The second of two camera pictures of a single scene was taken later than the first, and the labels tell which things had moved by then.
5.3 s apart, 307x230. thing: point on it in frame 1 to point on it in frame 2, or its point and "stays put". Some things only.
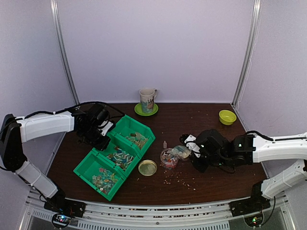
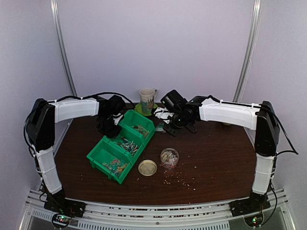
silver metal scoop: x=181 y=152 to x=160 y=127
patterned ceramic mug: x=147 y=96 stays put
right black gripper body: x=201 y=167 to x=174 y=132
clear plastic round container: x=169 y=160 stays put
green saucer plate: x=138 y=109 stays put
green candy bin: x=100 y=174 to x=110 y=158
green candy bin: x=135 y=135 to x=138 y=123
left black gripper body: x=95 y=142 to x=106 y=127
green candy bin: x=120 y=155 to x=128 y=140
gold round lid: x=147 y=167 stays put
